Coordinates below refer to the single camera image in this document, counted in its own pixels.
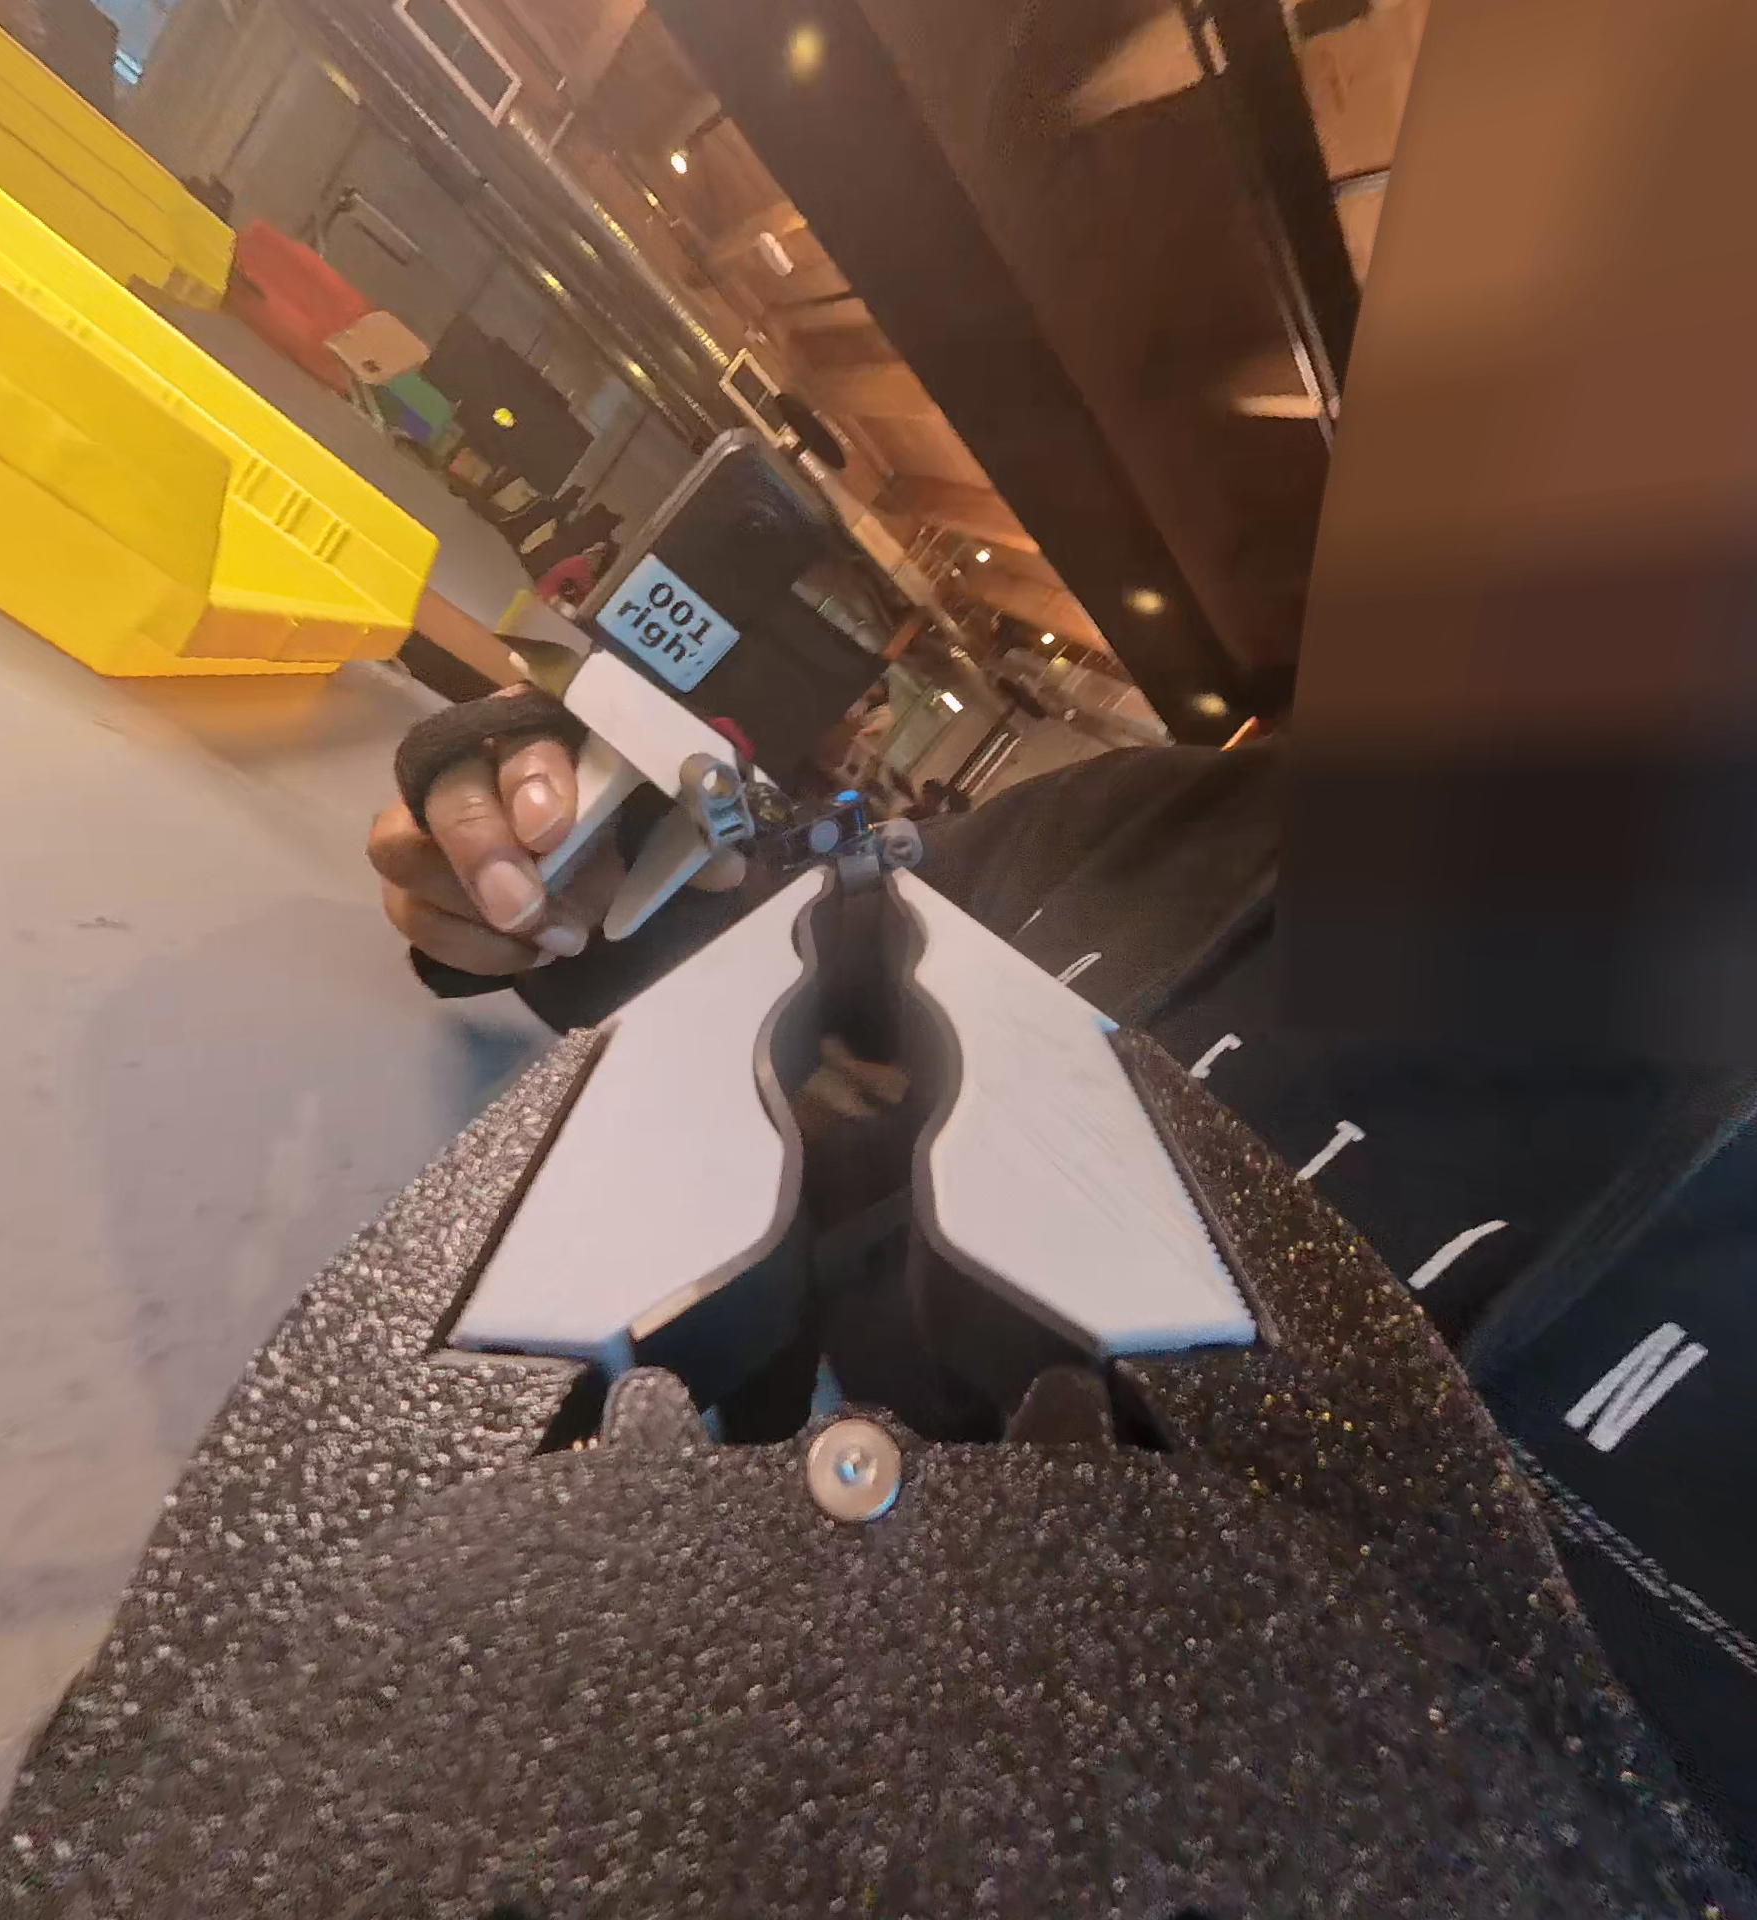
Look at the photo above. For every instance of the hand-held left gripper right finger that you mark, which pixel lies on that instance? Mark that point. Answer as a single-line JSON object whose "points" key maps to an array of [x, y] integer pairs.
{"points": [[1074, 1185]]}

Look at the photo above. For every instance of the small black blue-pin assembly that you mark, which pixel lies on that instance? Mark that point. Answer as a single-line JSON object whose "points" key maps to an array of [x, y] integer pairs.
{"points": [[714, 801]]}

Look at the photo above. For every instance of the red chair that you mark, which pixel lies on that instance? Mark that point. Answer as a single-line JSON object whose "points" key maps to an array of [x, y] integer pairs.
{"points": [[293, 294]]}

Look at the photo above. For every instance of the black connector with blue pin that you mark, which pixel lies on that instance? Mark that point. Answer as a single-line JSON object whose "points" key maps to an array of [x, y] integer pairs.
{"points": [[803, 832]]}

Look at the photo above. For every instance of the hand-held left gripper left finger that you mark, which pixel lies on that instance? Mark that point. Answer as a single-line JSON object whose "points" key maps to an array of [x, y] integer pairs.
{"points": [[638, 1185]]}

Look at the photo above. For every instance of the person's left hand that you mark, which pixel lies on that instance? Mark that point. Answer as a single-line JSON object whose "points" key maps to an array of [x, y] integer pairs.
{"points": [[855, 1078]]}

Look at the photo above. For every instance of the white ceiling air vent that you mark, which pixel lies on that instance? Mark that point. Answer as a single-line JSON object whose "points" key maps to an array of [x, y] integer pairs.
{"points": [[458, 53], [751, 386]]}

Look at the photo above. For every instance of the black round stand lamp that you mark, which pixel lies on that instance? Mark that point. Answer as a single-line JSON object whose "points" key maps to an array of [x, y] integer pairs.
{"points": [[813, 426]]}

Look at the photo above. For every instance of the person's black hoodie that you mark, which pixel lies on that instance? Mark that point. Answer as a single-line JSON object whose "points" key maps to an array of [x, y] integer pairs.
{"points": [[1418, 1276]]}

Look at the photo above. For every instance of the wide yellow bin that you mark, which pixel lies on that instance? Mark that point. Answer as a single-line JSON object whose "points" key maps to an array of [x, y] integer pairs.
{"points": [[143, 496]]}

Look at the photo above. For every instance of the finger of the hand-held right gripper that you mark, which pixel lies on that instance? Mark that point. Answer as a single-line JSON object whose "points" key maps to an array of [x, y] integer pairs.
{"points": [[632, 711]]}

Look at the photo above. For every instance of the black rectangular panel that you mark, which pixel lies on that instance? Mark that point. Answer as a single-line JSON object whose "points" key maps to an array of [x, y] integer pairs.
{"points": [[517, 396]]}

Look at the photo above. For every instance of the stack of yellow bins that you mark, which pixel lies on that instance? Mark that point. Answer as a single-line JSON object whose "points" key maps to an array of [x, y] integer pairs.
{"points": [[67, 179]]}

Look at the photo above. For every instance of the person's right hand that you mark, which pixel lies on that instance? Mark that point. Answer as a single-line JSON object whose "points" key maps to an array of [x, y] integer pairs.
{"points": [[466, 885]]}

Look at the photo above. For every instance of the beige folding chair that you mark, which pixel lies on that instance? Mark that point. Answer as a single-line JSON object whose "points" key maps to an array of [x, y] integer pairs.
{"points": [[377, 352]]}

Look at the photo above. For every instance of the grey desk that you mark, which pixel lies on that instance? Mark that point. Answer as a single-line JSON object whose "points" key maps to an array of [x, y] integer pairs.
{"points": [[143, 1049]]}

